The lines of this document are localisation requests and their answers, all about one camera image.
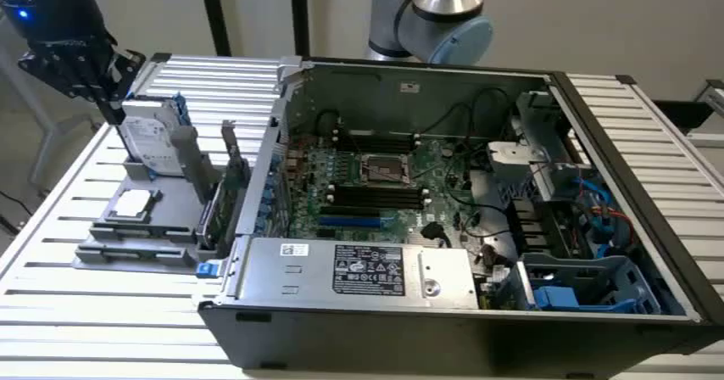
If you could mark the black open PC case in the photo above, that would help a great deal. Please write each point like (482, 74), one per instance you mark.
(396, 337)

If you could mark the black power plug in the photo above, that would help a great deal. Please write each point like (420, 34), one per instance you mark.
(435, 232)

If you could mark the green graphics card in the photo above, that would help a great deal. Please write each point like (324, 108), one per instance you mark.
(226, 193)

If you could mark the dark RAM stick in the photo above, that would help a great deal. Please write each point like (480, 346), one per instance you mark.
(142, 228)
(130, 252)

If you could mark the short black expansion slot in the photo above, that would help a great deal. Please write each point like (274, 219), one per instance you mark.
(332, 233)

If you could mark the green motherboard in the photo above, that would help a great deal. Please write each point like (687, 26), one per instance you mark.
(447, 172)

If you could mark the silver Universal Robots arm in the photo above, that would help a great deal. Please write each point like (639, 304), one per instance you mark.
(435, 19)

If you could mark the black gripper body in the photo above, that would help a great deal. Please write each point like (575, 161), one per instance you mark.
(56, 11)

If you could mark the CPU socket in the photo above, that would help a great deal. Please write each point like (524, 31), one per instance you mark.
(386, 169)

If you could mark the blue expansion slot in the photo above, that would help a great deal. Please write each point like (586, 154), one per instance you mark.
(350, 221)

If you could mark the silver hard disk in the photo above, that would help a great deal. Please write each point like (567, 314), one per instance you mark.
(150, 138)

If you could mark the silver power supply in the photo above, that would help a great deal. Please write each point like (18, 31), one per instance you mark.
(316, 278)

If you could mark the grey plastic parts rack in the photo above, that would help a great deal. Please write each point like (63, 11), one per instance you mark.
(159, 204)

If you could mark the blue-grey disk bay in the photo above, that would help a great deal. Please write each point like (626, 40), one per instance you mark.
(616, 278)

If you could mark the blue disk bracket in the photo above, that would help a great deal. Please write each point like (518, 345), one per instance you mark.
(180, 108)

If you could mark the long black expansion slot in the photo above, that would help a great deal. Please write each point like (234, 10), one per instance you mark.
(348, 211)

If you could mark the blue case latch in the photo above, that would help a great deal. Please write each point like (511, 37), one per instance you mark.
(206, 269)

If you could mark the black RAM slot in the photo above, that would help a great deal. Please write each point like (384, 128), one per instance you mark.
(379, 134)
(376, 199)
(379, 149)
(376, 204)
(379, 144)
(376, 188)
(376, 193)
(379, 139)

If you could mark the silver metal drive cage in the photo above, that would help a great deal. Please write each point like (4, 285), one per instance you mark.
(532, 151)

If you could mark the silver CPU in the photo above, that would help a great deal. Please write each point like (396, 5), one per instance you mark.
(135, 204)

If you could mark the black stand pole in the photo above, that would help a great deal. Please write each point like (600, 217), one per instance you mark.
(215, 15)
(300, 15)

